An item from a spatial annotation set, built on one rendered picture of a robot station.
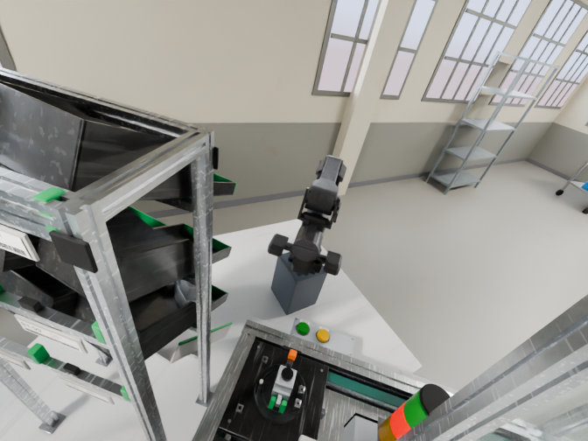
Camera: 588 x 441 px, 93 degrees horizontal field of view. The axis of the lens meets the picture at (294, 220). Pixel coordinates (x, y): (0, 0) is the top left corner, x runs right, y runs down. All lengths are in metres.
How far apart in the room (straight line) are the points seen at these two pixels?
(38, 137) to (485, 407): 0.48
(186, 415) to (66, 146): 0.81
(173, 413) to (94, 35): 2.06
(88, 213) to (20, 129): 0.13
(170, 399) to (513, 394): 0.84
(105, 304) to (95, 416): 0.74
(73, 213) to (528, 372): 0.38
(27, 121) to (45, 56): 2.03
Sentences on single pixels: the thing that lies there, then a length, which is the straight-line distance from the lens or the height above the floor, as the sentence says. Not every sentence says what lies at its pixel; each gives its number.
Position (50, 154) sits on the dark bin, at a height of 1.66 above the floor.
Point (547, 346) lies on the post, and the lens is 0.34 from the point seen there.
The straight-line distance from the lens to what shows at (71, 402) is 1.07.
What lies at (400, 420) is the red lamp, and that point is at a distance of 0.53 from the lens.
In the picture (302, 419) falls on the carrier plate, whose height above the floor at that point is 0.97.
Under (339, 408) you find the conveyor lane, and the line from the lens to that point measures 0.98.
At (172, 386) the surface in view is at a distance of 1.01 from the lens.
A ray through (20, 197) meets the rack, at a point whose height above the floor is 1.66.
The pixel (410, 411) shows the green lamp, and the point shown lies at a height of 1.38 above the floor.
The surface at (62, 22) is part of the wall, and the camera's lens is 2.33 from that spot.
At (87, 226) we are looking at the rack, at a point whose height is 1.65.
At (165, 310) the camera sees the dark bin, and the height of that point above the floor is 1.25.
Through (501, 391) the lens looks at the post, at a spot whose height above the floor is 1.55.
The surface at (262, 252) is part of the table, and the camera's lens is 1.33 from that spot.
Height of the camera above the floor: 1.80
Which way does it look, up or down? 37 degrees down
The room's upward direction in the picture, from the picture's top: 14 degrees clockwise
